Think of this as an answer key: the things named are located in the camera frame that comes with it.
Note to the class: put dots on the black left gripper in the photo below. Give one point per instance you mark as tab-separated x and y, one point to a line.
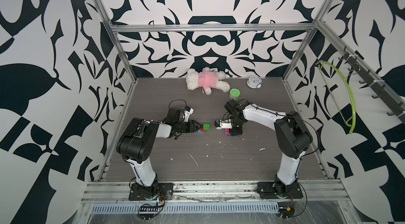
191	124

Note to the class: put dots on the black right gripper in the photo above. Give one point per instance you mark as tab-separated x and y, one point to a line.
235	131

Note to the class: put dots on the green lego brick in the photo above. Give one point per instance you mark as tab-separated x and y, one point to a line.
206	127

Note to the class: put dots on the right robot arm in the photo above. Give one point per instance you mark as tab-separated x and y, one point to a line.
293	136

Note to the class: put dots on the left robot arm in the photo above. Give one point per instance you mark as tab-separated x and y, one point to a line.
137	141

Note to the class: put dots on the white small alarm clock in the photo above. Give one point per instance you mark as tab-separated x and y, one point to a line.
254	82

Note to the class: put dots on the white plush toy pink shirt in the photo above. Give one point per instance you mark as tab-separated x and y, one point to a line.
207	80

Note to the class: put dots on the black hook rack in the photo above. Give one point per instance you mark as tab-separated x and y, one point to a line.
380	87

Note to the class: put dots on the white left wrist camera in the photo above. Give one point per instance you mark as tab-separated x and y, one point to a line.
187	111

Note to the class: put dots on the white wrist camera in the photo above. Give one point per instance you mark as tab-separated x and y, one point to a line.
221	124
187	111

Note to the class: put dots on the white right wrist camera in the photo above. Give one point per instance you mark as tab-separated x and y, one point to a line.
221	124

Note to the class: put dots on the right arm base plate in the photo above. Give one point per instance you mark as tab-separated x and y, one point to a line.
278	190

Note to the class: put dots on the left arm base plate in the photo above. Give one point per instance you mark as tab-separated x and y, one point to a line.
161	190

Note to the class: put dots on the green hoop on wall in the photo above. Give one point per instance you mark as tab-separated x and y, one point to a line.
340	91

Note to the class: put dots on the aluminium cage frame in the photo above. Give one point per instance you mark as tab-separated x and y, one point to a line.
286	38

